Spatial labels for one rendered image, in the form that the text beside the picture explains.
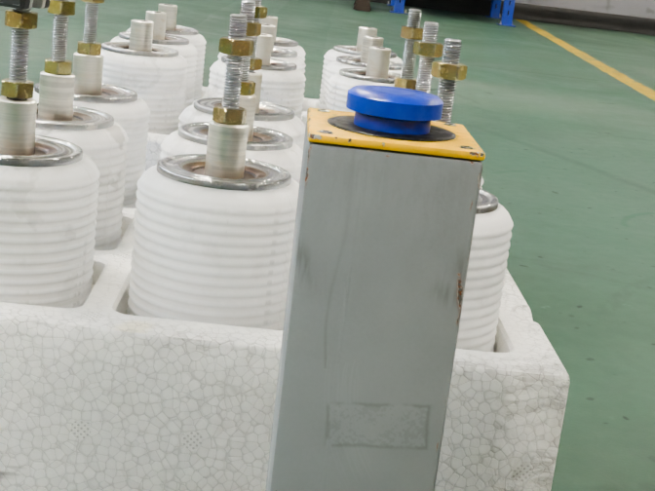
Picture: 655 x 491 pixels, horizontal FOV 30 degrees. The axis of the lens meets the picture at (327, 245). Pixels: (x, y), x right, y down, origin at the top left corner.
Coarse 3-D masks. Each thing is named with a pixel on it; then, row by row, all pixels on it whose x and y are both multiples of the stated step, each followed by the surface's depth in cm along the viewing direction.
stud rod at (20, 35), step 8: (16, 32) 66; (24, 32) 66; (16, 40) 66; (24, 40) 66; (16, 48) 66; (24, 48) 67; (16, 56) 66; (24, 56) 67; (16, 64) 67; (24, 64) 67; (16, 72) 67; (24, 72) 67; (16, 80) 67; (24, 80) 67
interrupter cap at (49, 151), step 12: (36, 144) 70; (48, 144) 70; (60, 144) 70; (72, 144) 70; (0, 156) 65; (12, 156) 66; (24, 156) 66; (36, 156) 66; (48, 156) 67; (60, 156) 67; (72, 156) 67
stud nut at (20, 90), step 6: (6, 78) 68; (6, 84) 67; (12, 84) 66; (18, 84) 66; (24, 84) 67; (30, 84) 67; (6, 90) 67; (12, 90) 67; (18, 90) 66; (24, 90) 67; (30, 90) 67; (12, 96) 67; (18, 96) 67; (24, 96) 67; (30, 96) 67
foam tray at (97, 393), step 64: (128, 256) 76; (0, 320) 63; (64, 320) 64; (128, 320) 65; (512, 320) 72; (0, 384) 64; (64, 384) 64; (128, 384) 64; (192, 384) 64; (256, 384) 64; (512, 384) 64; (0, 448) 65; (64, 448) 65; (128, 448) 65; (192, 448) 65; (256, 448) 65; (448, 448) 65; (512, 448) 65
